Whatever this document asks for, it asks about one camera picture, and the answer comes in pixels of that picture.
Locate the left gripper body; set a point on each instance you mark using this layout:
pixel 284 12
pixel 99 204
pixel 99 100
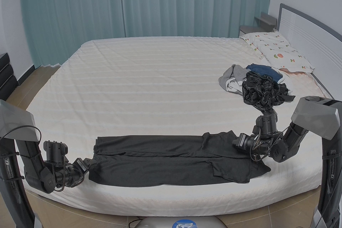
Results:
pixel 76 174

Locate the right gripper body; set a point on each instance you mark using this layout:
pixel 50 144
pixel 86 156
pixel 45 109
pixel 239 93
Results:
pixel 244 142

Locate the black T-shirt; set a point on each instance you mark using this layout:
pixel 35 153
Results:
pixel 165 168

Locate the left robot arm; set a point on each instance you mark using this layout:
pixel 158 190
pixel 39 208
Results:
pixel 32 162

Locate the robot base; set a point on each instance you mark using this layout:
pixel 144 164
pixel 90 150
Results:
pixel 157 223

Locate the pile of clothes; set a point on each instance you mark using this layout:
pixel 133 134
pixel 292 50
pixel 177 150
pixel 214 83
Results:
pixel 260 90

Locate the bed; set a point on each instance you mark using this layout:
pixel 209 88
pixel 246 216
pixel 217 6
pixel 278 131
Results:
pixel 147 82

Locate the white printed pillow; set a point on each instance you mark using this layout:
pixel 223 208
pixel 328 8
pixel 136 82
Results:
pixel 280 52

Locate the grey bedside table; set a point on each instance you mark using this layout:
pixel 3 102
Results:
pixel 247 29

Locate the black chest of drawers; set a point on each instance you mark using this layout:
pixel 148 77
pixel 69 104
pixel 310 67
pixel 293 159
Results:
pixel 6 76

